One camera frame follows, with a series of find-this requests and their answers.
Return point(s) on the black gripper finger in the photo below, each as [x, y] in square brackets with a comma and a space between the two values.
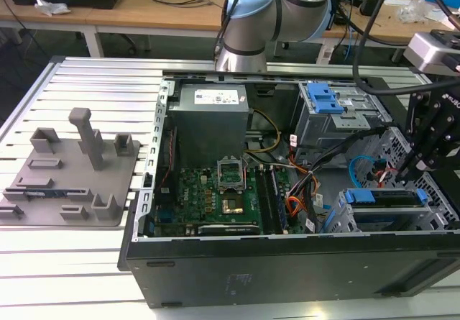
[443, 147]
[415, 118]

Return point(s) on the hard disk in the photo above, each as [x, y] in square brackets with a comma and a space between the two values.
[363, 196]

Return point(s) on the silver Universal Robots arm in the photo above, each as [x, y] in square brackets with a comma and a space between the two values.
[248, 28]

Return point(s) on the metal disk bay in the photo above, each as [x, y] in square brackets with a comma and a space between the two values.
[438, 201]

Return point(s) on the RAM slot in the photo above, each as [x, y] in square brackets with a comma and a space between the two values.
[275, 205]
[261, 201]
[267, 205]
[282, 208]

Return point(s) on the wooden desk with clutter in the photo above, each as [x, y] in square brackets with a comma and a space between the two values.
[388, 32]

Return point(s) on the metal drive cage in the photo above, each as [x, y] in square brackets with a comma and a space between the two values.
[323, 129]

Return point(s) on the blue drive cage latch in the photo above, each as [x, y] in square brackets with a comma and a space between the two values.
[323, 99]

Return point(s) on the clear plastic bag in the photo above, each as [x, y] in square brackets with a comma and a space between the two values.
[415, 11]

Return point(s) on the small black device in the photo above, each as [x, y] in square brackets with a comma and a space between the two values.
[368, 6]

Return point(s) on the metal locking lever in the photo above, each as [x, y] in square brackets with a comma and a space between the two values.
[245, 170]

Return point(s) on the CPU socket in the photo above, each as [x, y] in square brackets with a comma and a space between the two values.
[233, 205]

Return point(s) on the gray power supply unit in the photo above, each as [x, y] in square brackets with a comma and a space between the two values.
[208, 129]

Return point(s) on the black graphics card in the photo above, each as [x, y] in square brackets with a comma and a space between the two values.
[230, 229]

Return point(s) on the black open PC case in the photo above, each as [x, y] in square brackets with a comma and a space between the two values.
[251, 273]

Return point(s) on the green motherboard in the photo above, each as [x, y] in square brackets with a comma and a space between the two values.
[194, 194]

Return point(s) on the wooden desk with white legs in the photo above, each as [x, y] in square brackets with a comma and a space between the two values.
[143, 14]

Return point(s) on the gray parts rack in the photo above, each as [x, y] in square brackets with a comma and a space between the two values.
[72, 190]

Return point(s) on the crumpled white plastic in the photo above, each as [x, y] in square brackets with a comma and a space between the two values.
[52, 6]

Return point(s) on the RAM stick with blue label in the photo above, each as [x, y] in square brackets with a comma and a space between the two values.
[39, 193]

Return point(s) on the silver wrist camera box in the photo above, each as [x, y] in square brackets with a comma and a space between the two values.
[427, 48]

